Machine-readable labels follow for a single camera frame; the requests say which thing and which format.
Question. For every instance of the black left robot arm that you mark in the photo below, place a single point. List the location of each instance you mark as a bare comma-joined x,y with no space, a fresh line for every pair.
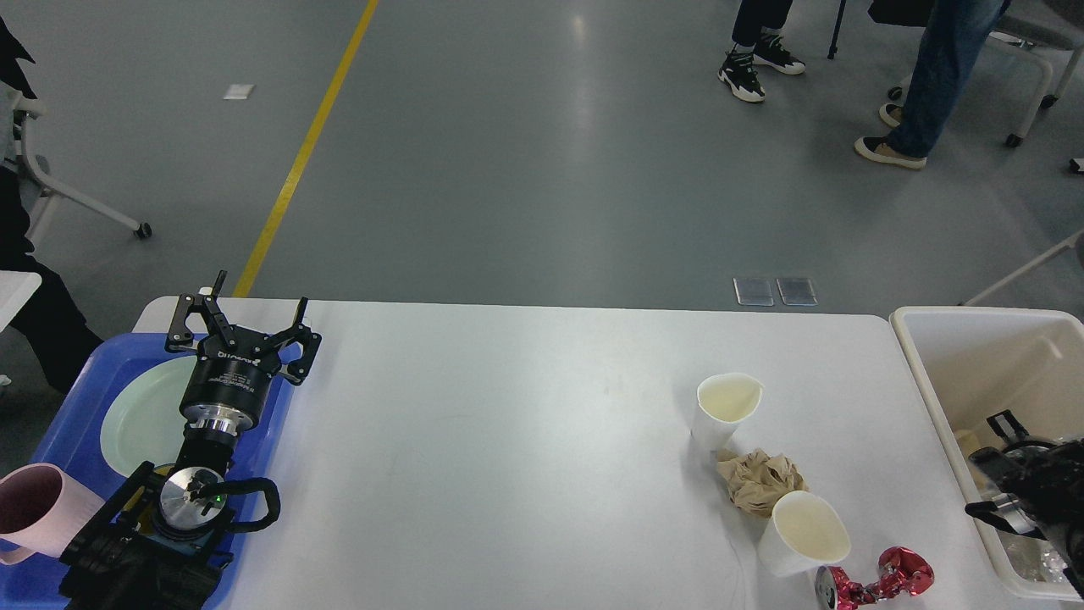
155,544

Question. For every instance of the foil sheet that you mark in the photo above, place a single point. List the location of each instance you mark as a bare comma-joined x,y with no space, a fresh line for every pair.
1034,559

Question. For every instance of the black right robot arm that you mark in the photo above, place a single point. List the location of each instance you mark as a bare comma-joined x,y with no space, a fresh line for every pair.
1075,551

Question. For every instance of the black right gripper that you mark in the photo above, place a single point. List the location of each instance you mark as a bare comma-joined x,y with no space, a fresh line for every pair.
1043,480

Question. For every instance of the beige plastic bin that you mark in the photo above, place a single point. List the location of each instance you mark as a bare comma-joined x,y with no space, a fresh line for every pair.
970,363

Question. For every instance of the pink mug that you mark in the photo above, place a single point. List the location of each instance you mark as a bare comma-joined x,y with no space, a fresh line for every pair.
42,510

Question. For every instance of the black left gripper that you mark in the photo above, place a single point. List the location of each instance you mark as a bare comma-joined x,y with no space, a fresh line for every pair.
227,385

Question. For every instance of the crumpled brown napkin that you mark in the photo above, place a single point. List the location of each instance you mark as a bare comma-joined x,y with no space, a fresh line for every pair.
757,481

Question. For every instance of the small white side table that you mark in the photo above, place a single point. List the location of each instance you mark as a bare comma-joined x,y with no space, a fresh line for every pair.
16,290

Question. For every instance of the white paper cup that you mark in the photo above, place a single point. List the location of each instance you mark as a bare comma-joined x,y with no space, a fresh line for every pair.
724,402
804,532

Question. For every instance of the red candy wrapper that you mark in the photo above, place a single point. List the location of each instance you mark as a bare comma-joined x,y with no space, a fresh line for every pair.
901,572

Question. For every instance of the brown paper bag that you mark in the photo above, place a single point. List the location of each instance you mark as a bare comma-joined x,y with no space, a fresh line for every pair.
969,443

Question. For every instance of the mint green plate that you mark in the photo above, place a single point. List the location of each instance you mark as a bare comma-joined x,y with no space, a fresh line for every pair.
144,422

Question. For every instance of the person in blue jeans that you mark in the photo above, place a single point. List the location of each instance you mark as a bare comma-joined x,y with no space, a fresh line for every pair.
954,36

